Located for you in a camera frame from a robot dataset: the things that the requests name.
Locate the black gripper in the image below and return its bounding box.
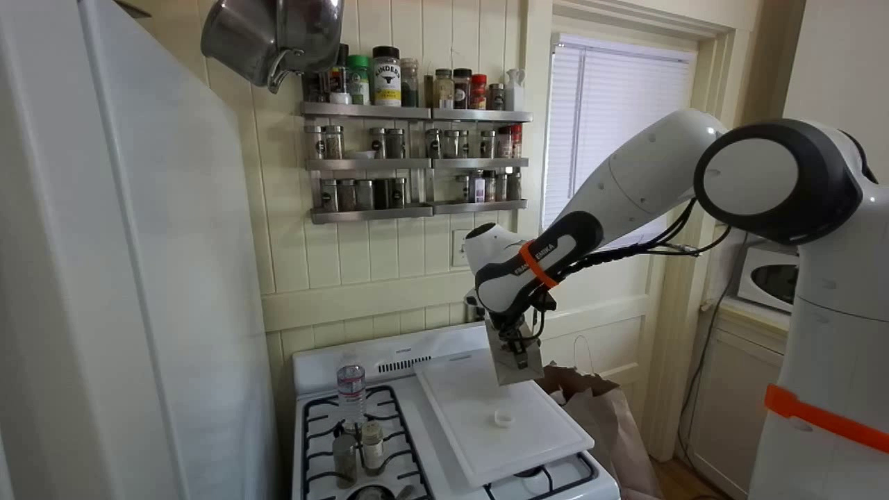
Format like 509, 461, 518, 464
481, 287, 556, 359

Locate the clear plastic water bottle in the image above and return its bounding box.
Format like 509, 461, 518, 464
336, 362, 363, 432

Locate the glass spice bottle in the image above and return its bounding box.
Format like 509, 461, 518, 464
359, 422, 383, 473

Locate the brown cardboard box holder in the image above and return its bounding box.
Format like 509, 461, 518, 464
490, 327, 545, 387

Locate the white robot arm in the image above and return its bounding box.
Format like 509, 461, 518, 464
463, 109, 889, 500

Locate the white bottle cap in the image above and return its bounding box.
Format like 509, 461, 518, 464
491, 411, 513, 427

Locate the white cutting board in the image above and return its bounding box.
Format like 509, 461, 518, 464
418, 354, 594, 486

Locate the white gas stove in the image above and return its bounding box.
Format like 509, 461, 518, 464
291, 322, 619, 500

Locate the metal spice rack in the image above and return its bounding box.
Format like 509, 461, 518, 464
300, 102, 527, 225

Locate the black stove grate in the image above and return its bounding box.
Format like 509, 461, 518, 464
291, 387, 434, 500

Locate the brown paper bag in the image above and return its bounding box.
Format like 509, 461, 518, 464
538, 365, 663, 500

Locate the window blind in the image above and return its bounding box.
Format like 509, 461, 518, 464
543, 37, 695, 225

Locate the microwave oven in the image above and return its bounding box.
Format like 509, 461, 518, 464
736, 244, 797, 315

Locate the large white label jar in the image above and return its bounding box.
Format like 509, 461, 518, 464
373, 44, 402, 109

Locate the hanging steel pot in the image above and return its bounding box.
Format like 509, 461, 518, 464
199, 0, 345, 93

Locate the white refrigerator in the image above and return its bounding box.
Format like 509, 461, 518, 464
0, 0, 281, 500

